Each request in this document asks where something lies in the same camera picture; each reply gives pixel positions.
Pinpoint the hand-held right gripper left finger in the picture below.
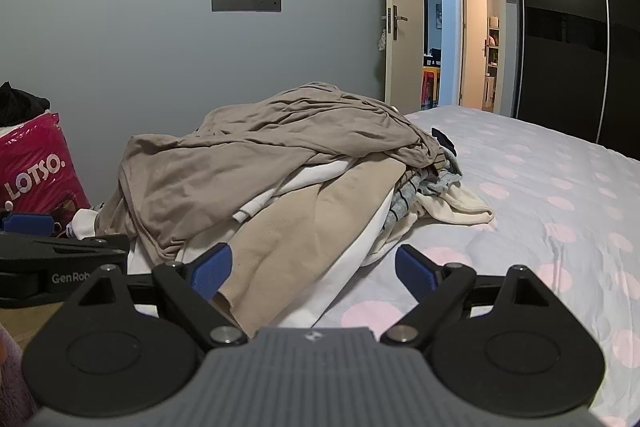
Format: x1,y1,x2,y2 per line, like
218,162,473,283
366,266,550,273
69,243,249,349

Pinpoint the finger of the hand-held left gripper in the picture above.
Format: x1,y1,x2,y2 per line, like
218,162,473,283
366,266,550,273
0,231,131,266
0,213,57,238

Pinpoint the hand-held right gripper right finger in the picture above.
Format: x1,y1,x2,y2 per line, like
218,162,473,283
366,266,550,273
380,244,557,349

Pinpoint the taupe shirt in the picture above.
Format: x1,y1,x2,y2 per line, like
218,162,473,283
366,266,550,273
95,82,443,261

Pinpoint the small white cloth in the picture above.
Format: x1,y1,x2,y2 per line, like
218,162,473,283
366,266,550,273
64,207,103,242

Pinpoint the white garment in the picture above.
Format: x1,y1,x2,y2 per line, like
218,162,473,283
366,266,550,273
232,159,397,329

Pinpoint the pink plastic bag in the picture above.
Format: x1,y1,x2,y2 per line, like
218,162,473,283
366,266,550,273
0,112,92,239

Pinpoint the grey striped garment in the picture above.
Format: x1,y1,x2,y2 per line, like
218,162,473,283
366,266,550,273
384,156,463,224

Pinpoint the beige knit garment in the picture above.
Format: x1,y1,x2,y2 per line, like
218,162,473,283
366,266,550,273
212,159,408,330

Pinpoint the person's purple fleece clothing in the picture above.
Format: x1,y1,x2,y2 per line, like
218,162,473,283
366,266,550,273
0,322,40,425

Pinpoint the black cloth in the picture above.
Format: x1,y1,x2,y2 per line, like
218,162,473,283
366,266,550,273
0,82,51,128

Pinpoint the polka dot bedsheet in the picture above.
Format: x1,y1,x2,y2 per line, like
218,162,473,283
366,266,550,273
280,104,640,427

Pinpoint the navy garment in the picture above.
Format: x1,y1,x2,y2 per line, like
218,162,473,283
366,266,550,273
431,127,457,156

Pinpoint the orange stool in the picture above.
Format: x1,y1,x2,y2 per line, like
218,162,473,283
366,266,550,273
422,67,442,108

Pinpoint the hallway door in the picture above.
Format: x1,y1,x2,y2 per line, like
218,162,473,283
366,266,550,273
459,0,489,110

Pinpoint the dark wardrobe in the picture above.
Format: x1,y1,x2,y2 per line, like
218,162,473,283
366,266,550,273
510,0,640,160

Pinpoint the metal door handle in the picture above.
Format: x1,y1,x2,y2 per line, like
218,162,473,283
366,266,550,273
387,5,409,40

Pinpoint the grey wall socket panel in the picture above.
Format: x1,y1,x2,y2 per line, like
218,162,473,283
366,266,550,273
211,0,282,13

